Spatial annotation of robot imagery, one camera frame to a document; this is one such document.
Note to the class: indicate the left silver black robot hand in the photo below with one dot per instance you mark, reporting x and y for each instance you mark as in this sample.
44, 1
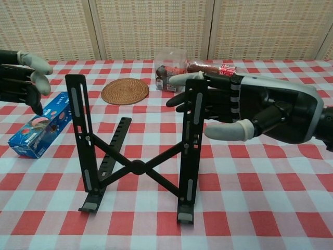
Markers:
15, 78

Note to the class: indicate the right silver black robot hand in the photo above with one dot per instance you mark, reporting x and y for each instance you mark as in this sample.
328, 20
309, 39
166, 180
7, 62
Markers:
273, 91

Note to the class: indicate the black folding laptop stand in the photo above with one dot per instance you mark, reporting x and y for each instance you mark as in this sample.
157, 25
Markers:
138, 168

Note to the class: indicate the angled woven bamboo side screen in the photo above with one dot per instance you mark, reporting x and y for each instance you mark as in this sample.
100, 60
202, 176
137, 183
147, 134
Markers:
329, 52

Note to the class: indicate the blue Oreo cookie box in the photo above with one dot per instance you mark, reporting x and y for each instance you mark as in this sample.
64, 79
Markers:
31, 145

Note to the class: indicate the cola bottle with red label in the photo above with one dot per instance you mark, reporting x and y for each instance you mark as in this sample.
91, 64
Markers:
200, 67

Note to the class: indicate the red white checkered tablecloth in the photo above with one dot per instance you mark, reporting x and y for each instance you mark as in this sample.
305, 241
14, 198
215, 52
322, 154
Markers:
260, 182

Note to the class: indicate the round woven brown coaster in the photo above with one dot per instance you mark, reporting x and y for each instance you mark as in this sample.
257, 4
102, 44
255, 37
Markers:
125, 91

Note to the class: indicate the clear plastic snack box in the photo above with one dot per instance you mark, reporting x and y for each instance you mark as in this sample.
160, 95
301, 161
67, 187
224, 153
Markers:
162, 74

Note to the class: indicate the wide woven bamboo folding screen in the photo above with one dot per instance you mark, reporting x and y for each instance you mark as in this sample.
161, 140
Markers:
156, 26

